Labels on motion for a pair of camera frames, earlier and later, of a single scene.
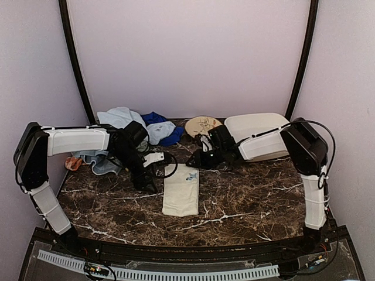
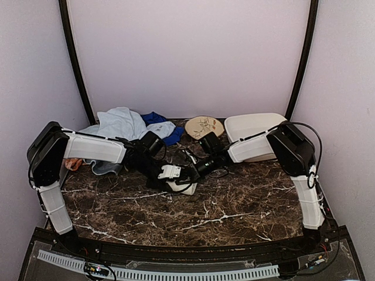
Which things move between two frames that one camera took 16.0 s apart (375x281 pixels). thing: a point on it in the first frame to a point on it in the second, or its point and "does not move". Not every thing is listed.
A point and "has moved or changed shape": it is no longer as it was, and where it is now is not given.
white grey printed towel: (158, 132) does not move
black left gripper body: (127, 156) to (146, 165)
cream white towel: (181, 191) has moved or changed shape
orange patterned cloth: (73, 163) does not move
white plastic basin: (259, 135) does not move
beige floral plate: (201, 124) does not move
